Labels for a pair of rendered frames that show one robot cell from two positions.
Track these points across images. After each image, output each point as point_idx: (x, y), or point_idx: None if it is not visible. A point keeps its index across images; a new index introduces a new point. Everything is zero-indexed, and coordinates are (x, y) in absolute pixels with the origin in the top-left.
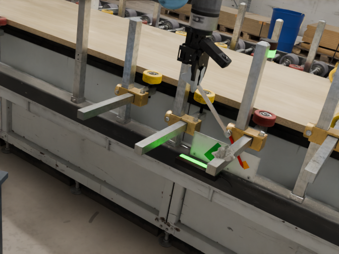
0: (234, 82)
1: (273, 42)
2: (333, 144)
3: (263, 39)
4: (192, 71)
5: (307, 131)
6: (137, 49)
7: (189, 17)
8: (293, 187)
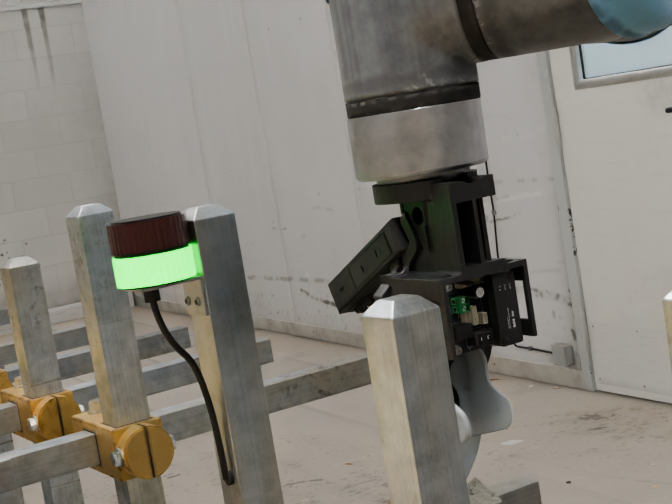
0: None
1: (151, 214)
2: (185, 402)
3: (174, 212)
4: (484, 352)
5: (172, 435)
6: None
7: (481, 126)
8: None
